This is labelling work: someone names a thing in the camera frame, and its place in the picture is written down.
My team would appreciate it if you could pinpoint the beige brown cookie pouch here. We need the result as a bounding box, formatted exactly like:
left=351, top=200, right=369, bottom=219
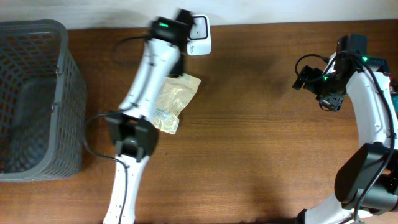
left=152, top=73, right=201, bottom=134

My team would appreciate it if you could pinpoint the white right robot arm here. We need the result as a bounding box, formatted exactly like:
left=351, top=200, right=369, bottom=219
left=292, top=34, right=397, bottom=223

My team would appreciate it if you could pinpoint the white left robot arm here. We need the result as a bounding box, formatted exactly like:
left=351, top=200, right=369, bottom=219
left=103, top=9, right=194, bottom=223

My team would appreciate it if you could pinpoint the white barcode scanner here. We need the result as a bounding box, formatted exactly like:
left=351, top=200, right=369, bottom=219
left=187, top=14, right=211, bottom=56

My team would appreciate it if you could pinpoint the grey plastic mesh basket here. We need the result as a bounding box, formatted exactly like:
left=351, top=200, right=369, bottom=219
left=1, top=19, right=87, bottom=182

